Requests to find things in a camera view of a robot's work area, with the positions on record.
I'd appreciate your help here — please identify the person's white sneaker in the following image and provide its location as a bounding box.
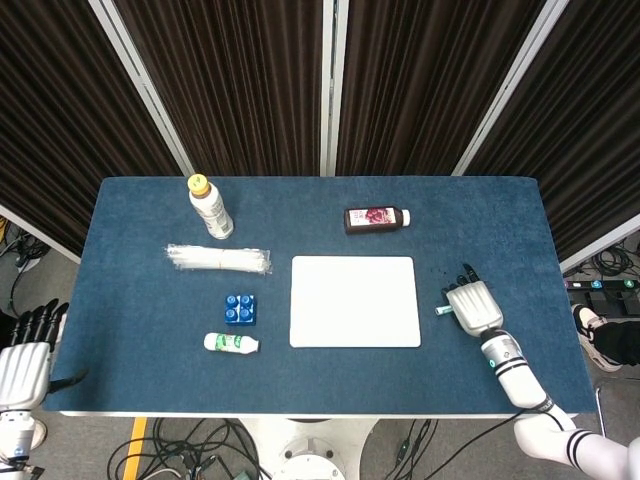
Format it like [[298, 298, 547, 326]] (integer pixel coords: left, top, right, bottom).
[[571, 303, 624, 372]]

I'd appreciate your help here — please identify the dark brown juice bottle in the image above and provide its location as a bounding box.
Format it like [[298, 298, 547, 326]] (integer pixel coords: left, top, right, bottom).
[[343, 207, 412, 236]]

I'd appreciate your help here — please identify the white drawing board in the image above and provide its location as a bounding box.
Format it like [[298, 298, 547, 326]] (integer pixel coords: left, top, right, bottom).
[[289, 255, 422, 349]]

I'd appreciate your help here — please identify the bundle of clear straws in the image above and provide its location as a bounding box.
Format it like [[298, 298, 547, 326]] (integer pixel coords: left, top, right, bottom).
[[165, 242, 274, 275]]

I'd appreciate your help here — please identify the black power strip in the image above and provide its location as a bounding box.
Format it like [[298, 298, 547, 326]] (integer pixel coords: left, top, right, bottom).
[[563, 278, 636, 292]]

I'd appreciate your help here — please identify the blue table mat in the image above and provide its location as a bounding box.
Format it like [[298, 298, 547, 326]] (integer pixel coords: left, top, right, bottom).
[[42, 175, 598, 416]]

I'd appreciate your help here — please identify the black cable bundle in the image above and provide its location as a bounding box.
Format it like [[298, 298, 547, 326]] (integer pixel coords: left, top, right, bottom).
[[107, 417, 271, 480]]

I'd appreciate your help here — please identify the blue toy building block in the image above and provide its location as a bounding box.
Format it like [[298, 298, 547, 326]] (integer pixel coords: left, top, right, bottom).
[[223, 293, 259, 327]]

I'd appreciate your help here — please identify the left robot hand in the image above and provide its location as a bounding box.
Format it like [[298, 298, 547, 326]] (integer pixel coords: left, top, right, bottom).
[[0, 299, 70, 414]]

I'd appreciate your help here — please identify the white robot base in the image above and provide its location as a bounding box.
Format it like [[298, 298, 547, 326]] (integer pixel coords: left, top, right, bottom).
[[237, 417, 382, 480]]

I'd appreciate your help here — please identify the yellow-capped white drink bottle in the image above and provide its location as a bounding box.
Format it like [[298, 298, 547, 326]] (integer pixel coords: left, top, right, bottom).
[[187, 174, 235, 240]]

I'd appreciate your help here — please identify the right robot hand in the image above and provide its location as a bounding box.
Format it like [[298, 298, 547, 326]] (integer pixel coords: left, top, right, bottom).
[[439, 262, 505, 337]]

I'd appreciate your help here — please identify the yellow floor tape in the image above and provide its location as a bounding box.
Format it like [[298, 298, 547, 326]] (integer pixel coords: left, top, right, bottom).
[[122, 417, 149, 480]]

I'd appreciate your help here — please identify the dark ribbed partition panel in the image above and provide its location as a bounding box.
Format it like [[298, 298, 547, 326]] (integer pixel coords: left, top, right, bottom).
[[112, 0, 325, 177], [334, 0, 549, 177], [467, 0, 640, 262], [0, 0, 182, 256]]

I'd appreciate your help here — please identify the small white green-label bottle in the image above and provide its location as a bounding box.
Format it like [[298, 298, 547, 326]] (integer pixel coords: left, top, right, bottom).
[[203, 332, 261, 355]]

